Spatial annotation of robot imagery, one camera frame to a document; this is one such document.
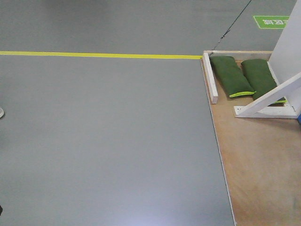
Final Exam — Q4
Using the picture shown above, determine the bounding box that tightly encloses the blue door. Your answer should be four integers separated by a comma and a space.
297, 114, 301, 125

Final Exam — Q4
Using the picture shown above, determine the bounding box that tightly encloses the white far edge batten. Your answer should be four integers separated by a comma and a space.
202, 51, 218, 104

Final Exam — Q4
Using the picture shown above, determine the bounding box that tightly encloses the green sandbag left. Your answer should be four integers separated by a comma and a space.
210, 56, 256, 98

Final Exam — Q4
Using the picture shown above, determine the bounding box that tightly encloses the green sandbag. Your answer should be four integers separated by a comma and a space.
241, 59, 277, 100
210, 56, 256, 98

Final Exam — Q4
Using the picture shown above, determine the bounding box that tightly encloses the green sandbag right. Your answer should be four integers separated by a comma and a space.
241, 59, 277, 100

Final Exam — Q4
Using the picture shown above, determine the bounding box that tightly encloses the plywood base platform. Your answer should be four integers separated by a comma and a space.
201, 59, 301, 226

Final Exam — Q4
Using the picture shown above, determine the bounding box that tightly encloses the white far wooden brace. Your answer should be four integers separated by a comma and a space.
233, 73, 301, 119

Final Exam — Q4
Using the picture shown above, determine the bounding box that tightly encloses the green floor sign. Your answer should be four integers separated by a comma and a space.
253, 16, 289, 29

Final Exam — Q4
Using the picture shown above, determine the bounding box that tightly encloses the black tension cable far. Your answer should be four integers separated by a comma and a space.
211, 0, 253, 56

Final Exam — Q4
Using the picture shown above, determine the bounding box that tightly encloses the white wall panel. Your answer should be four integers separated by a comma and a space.
267, 0, 301, 113

